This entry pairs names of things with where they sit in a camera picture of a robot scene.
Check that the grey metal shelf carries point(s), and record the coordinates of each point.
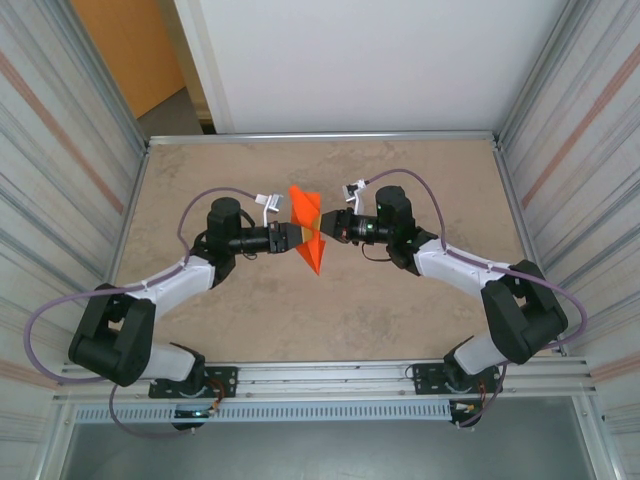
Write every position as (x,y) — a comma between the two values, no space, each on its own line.
(325,450)

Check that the orange wooden door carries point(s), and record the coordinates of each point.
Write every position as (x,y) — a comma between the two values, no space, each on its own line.
(135,50)

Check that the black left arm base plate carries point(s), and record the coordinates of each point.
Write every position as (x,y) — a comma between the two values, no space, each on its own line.
(225,380)

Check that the aluminium frame post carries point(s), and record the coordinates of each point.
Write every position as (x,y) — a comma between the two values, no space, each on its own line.
(107,85)
(542,75)

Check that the black controller board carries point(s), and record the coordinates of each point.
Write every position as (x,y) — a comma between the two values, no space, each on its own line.
(187,414)
(462,410)

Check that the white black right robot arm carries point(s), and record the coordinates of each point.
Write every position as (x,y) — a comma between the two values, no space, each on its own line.
(450,265)

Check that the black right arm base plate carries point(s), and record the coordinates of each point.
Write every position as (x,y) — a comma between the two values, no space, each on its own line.
(425,380)

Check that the corrugated metal side panel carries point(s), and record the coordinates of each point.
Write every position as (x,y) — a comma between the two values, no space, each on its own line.
(50,175)
(590,175)

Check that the aluminium table end rail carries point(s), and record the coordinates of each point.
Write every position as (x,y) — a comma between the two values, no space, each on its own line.
(325,137)

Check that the orange paper sheet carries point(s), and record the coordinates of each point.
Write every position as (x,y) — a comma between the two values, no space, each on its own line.
(302,205)

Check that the aluminium table side rail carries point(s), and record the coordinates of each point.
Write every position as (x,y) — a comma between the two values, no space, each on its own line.
(514,200)
(120,250)

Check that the white door frame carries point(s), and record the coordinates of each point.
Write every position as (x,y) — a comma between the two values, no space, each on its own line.
(200,65)

